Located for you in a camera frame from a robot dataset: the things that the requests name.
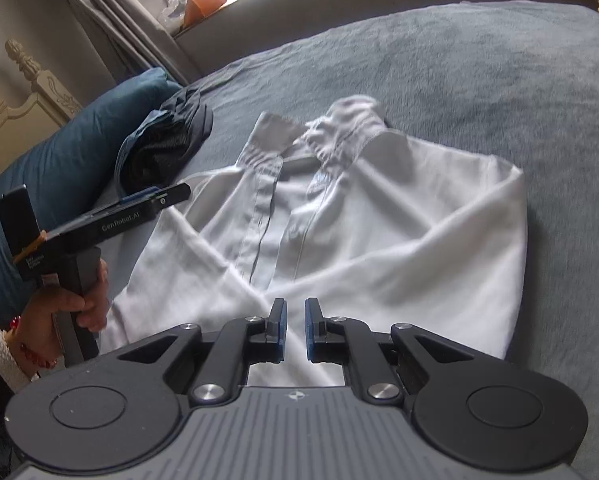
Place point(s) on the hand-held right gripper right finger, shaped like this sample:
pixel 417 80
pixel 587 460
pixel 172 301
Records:
pixel 309 330

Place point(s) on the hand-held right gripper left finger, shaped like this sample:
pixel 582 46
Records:
pixel 281 330

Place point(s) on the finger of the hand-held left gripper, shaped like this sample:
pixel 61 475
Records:
pixel 172 194

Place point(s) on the white button shirt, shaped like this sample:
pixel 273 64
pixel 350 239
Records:
pixel 379 240

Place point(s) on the person's left forearm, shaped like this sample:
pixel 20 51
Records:
pixel 6 360

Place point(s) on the dark clothes pile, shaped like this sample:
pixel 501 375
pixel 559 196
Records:
pixel 129 140

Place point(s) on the person's left hand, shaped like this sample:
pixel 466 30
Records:
pixel 39 315

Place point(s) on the teal pillow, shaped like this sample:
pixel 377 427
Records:
pixel 69 160

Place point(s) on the dark grey garment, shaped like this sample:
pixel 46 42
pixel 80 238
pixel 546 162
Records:
pixel 199 125

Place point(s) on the cream carved headboard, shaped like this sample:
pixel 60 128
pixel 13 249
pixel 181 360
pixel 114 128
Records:
pixel 29 105

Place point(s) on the white plastic bag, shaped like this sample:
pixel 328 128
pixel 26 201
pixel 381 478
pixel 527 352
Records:
pixel 172 15

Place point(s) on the grey curtain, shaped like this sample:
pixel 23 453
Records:
pixel 119 15

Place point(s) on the orange bag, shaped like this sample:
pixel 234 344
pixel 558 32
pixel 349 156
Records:
pixel 204 5

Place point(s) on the grey bed blanket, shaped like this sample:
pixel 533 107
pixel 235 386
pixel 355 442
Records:
pixel 479 85

